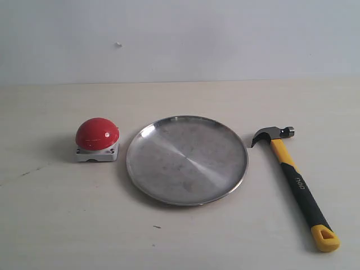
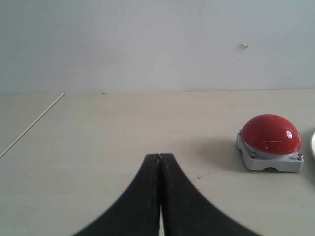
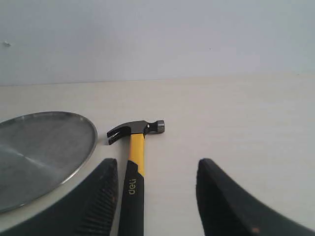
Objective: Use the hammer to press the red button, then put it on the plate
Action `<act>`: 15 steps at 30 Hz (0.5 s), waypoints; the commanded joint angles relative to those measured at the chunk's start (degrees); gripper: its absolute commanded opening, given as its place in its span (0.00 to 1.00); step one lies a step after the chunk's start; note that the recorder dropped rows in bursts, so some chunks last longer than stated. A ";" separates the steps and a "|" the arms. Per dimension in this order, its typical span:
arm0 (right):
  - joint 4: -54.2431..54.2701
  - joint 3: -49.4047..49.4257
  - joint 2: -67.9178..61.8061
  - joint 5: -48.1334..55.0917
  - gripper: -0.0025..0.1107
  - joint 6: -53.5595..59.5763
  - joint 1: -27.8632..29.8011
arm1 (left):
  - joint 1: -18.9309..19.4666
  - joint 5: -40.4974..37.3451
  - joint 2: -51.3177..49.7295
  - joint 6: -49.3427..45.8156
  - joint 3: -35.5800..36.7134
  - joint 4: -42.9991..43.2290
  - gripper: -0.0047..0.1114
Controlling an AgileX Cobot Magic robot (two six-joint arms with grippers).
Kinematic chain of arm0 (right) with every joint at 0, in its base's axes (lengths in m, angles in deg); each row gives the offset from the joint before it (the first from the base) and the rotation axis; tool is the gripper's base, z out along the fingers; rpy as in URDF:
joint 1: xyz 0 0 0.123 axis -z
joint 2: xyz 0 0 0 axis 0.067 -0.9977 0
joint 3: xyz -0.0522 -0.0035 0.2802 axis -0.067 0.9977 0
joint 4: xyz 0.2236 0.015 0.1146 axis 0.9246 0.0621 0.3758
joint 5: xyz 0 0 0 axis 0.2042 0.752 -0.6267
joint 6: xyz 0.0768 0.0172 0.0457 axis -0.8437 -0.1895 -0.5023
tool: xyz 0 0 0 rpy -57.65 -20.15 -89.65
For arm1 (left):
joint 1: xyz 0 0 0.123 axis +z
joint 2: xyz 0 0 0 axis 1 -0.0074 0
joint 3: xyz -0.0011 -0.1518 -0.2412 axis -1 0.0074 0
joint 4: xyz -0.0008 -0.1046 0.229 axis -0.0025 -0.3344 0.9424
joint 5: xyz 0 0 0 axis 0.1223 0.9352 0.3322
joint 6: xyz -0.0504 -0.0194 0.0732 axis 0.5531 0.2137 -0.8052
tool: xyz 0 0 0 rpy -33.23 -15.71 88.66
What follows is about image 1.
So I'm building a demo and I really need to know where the yellow black claw hammer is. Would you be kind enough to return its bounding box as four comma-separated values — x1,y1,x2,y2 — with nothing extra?
251,127,340,253

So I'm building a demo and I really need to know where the red dome push button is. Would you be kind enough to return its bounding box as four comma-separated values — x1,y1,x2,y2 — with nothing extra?
75,118,120,162

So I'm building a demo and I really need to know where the round stainless steel plate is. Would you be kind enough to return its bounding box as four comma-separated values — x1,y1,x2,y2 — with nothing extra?
126,115,249,207

